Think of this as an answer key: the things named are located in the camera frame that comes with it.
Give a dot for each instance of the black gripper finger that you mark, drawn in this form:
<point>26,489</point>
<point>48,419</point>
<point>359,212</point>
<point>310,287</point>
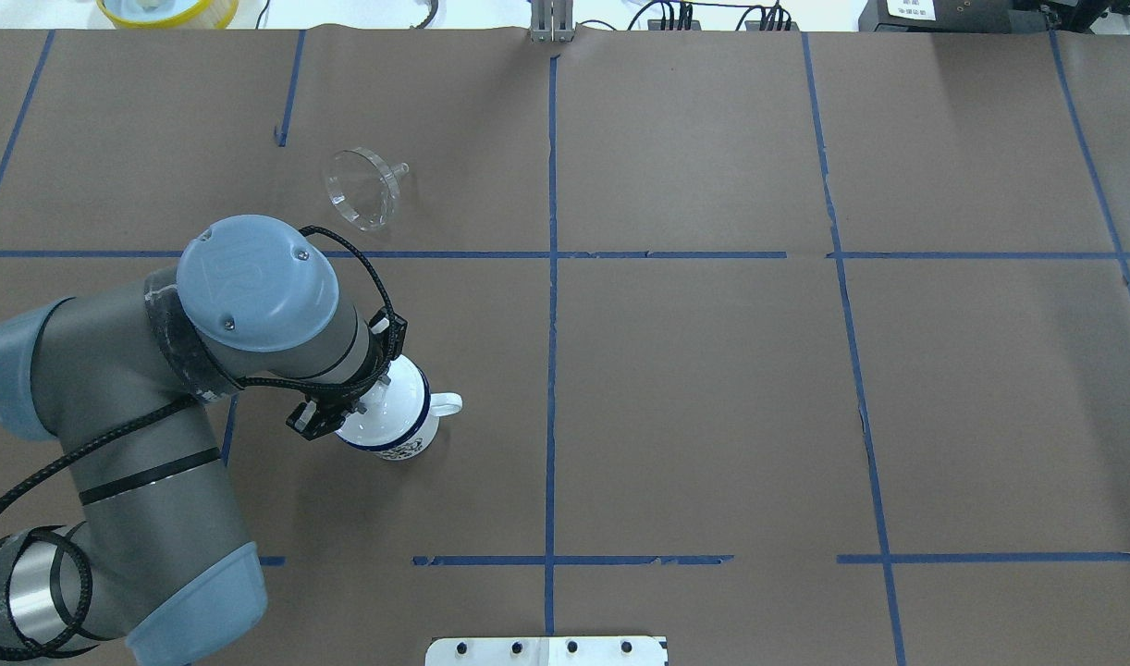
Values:
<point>315,418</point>

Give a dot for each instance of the white blue ceramic mug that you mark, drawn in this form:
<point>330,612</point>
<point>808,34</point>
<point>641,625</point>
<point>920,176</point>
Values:
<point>399,417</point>

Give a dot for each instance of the brown paper table cover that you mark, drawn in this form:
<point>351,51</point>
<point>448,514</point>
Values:
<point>794,349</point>

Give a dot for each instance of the black desktop box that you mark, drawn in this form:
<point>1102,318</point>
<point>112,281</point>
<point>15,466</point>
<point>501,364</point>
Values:
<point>990,17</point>

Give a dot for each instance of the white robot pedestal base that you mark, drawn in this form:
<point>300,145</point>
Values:
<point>549,650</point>

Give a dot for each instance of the aluminium frame post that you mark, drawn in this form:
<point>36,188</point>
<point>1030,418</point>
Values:
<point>552,21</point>

